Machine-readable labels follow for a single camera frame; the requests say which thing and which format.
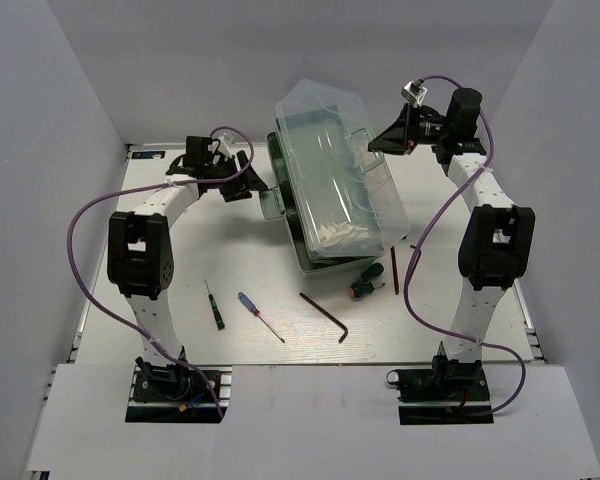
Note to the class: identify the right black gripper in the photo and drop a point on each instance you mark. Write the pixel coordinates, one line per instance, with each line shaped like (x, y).
(399, 137)

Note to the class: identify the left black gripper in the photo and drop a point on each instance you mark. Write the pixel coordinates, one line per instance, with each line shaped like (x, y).
(250, 180)

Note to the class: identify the green toolbox with clear lid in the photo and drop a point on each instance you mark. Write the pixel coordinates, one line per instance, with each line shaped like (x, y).
(338, 200)

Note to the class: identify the blue handled screwdriver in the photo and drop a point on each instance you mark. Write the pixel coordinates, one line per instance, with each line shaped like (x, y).
(252, 308)

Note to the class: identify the large brown hex key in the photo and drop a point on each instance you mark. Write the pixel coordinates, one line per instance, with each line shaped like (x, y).
(328, 315)

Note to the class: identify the small green black screwdriver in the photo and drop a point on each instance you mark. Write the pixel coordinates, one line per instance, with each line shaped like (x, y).
(219, 321)

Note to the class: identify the long brown hex key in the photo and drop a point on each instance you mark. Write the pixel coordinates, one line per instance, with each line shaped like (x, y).
(395, 273)

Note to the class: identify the small brown hex key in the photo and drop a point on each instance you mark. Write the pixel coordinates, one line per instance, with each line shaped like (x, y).
(417, 251)

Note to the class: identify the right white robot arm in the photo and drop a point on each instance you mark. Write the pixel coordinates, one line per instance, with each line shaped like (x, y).
(495, 248)

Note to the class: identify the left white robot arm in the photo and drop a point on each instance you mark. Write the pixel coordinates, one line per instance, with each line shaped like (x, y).
(140, 260)

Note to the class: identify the stubby green screwdriver upper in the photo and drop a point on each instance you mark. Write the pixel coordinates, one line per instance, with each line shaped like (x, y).
(372, 272)

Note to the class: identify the stubby green screwdriver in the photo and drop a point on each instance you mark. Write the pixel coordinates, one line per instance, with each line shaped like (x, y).
(372, 272)
(361, 289)

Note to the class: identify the stubby green screwdriver lower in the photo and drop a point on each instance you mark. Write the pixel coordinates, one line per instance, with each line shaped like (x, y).
(361, 289)

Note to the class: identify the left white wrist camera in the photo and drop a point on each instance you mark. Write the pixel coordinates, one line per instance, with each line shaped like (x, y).
(221, 146)

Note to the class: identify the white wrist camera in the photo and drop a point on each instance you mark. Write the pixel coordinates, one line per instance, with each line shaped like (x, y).
(414, 93)
(221, 146)

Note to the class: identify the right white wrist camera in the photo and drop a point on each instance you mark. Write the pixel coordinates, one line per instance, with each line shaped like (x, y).
(414, 93)

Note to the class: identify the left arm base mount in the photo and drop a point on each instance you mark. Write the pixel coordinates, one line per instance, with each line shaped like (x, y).
(173, 394)

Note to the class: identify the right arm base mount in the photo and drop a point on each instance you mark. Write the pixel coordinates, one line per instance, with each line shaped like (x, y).
(425, 401)

